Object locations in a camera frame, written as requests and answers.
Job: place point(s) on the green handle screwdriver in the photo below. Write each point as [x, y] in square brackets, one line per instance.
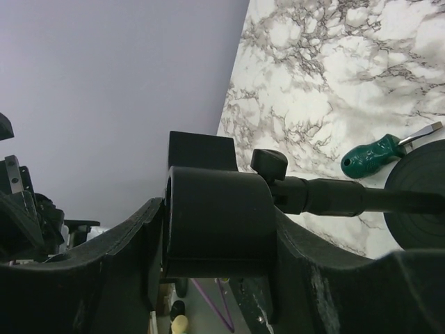
[368, 159]

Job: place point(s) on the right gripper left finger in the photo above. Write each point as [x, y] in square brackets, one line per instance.
[106, 285]

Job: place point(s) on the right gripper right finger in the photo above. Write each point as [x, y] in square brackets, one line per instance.
[321, 288]

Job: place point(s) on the black round-base mic stand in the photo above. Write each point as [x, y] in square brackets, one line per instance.
[220, 222]

